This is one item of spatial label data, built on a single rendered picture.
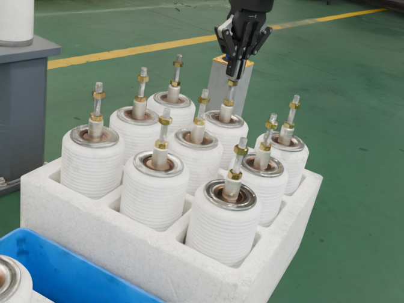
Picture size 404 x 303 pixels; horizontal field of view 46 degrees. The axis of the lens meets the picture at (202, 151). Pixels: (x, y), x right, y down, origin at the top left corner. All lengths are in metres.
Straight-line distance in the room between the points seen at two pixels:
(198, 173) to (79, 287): 0.25
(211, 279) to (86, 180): 0.25
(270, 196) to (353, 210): 0.53
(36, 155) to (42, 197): 0.32
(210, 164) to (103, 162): 0.17
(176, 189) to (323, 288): 0.41
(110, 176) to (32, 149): 0.35
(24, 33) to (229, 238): 0.57
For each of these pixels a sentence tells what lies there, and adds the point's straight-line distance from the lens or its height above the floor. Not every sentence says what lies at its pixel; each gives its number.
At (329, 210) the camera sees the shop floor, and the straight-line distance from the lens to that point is 1.21.
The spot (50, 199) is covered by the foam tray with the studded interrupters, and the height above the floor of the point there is 0.17.
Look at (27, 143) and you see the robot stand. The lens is 1.05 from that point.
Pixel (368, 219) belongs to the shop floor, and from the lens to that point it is 1.24.
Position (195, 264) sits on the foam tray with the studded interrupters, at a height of 0.18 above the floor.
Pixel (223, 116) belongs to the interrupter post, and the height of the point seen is 0.26.
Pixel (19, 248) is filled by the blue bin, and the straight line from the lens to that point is 0.79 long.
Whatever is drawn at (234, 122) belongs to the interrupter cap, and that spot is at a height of 0.25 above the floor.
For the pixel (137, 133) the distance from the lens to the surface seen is 0.81.
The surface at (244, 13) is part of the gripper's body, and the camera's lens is 0.82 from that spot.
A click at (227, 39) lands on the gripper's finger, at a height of 0.41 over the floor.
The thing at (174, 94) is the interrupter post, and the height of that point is 0.27.
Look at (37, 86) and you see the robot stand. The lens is 1.01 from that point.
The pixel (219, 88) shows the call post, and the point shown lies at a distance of 1.04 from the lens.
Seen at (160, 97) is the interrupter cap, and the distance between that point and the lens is 0.94.
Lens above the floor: 0.59
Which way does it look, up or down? 27 degrees down
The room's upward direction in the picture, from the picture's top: 12 degrees clockwise
